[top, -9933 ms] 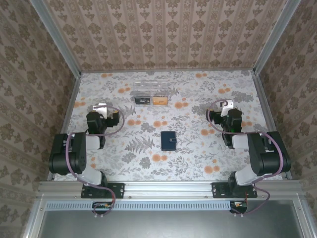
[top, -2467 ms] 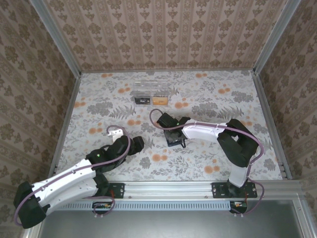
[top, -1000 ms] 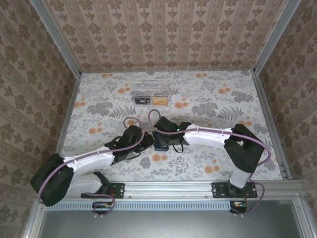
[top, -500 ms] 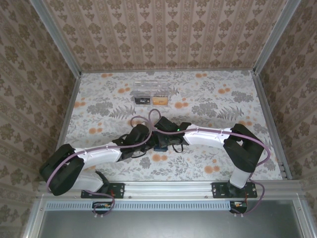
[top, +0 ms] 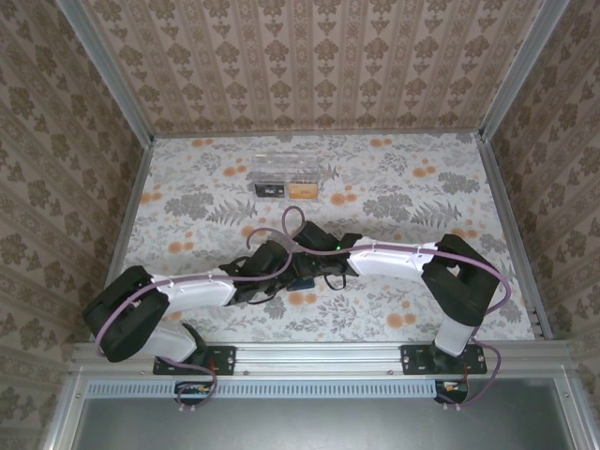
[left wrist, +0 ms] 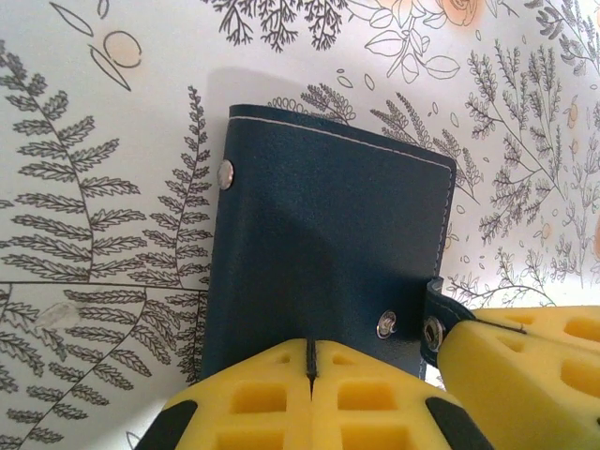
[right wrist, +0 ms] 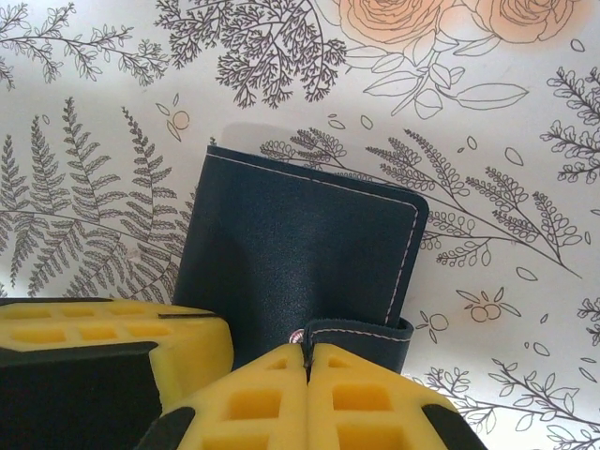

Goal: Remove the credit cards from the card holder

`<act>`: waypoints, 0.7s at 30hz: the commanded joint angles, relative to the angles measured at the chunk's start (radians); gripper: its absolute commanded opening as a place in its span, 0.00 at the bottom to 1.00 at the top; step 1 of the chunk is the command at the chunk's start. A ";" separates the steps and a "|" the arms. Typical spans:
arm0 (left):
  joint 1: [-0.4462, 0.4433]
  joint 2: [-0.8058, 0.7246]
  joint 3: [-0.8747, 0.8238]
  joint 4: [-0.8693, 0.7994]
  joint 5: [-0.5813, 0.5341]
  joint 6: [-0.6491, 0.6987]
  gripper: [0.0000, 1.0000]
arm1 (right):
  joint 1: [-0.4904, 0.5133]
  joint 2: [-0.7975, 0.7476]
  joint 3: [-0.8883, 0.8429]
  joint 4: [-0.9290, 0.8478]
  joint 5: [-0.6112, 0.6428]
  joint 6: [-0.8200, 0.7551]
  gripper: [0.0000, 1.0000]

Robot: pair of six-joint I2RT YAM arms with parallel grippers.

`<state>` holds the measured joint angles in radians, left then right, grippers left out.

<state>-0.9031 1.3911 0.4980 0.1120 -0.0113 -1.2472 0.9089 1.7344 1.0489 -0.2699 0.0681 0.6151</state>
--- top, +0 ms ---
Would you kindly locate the gold VIP card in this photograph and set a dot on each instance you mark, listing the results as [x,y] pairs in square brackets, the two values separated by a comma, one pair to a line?
[303,190]

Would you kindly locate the clear acrylic card organizer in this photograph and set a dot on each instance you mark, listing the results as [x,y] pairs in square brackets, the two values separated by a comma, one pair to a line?
[286,164]

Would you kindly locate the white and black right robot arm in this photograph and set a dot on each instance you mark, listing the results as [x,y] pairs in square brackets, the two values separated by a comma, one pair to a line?
[389,265]

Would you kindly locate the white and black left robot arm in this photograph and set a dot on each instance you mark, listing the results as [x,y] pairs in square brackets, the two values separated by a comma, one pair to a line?
[201,293]

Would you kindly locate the black VIP card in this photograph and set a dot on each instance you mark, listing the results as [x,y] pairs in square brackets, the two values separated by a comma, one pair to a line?
[268,190]

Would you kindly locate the small black connector board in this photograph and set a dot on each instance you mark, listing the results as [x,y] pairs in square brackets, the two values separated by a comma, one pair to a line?
[192,389]
[452,389]

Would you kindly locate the grey metal panel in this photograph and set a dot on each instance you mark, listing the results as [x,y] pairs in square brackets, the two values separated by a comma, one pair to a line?
[319,426]

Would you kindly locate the wide aluminium frame rail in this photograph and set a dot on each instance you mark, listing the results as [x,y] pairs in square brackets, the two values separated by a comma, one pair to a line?
[319,358]

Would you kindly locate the thin aluminium frame rail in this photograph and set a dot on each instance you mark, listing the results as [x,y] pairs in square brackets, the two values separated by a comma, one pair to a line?
[319,135]

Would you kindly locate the aluminium side rail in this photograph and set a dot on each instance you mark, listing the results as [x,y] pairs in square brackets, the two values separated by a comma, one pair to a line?
[125,234]
[513,234]

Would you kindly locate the aluminium frame post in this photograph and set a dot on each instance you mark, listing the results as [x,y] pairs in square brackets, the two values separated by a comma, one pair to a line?
[110,70]
[510,70]

